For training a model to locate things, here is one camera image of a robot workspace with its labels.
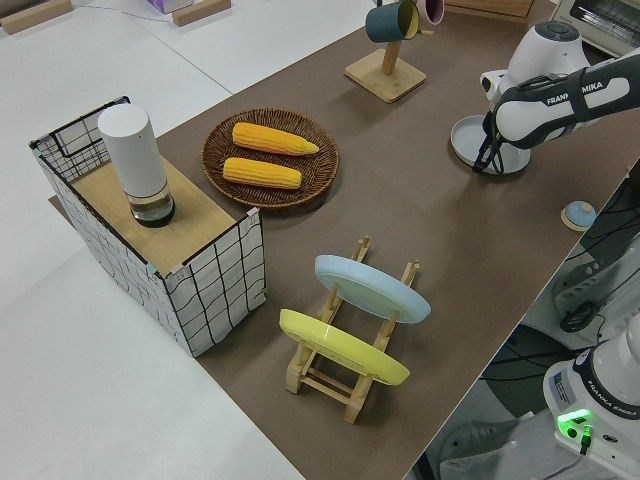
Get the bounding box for gray round plate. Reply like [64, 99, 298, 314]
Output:
[450, 114, 531, 176]

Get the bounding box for blue service bell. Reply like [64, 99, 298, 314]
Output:
[559, 199, 596, 232]

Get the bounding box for light blue plate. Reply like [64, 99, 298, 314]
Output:
[314, 254, 432, 326]

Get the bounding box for light wooden board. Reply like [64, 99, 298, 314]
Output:
[69, 158, 236, 274]

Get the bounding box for short wooden block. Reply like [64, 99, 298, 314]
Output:
[171, 0, 232, 26]

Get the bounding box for gray power strip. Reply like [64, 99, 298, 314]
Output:
[549, 247, 616, 326]

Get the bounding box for cream toaster oven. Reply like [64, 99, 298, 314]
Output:
[549, 0, 640, 62]

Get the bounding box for gray stand foot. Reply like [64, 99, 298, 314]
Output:
[439, 418, 524, 469]

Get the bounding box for long wooden block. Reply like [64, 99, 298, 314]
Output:
[0, 0, 74, 35]

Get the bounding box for black hanging cable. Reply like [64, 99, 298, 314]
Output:
[579, 192, 640, 251]

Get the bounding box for yellow corn cob pointed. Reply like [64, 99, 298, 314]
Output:
[231, 122, 321, 157]

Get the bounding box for dark teal mug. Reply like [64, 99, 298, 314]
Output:
[364, 0, 421, 42]

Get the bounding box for yellow corn cob blunt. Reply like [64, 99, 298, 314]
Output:
[222, 156, 303, 191]

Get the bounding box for brown table mat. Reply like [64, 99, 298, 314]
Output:
[47, 0, 640, 480]

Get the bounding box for wooden box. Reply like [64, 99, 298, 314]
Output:
[442, 0, 541, 24]

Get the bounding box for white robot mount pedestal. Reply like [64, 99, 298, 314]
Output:
[514, 414, 640, 480]

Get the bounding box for wooden plate rack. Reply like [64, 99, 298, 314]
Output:
[284, 234, 422, 425]

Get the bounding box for white cylinder bottle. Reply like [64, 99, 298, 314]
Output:
[96, 103, 177, 229]

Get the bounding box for purple box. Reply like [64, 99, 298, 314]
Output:
[144, 0, 194, 15]

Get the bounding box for black floor cable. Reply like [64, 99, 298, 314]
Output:
[479, 349, 589, 389]

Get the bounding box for wooden mug tree stand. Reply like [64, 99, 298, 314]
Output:
[343, 24, 433, 105]

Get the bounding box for brown wicker basket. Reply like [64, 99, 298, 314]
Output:
[201, 107, 340, 209]

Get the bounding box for yellow plate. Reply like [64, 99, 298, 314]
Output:
[278, 308, 412, 387]

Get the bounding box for white grid pattern storage box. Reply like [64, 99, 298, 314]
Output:
[28, 95, 266, 359]

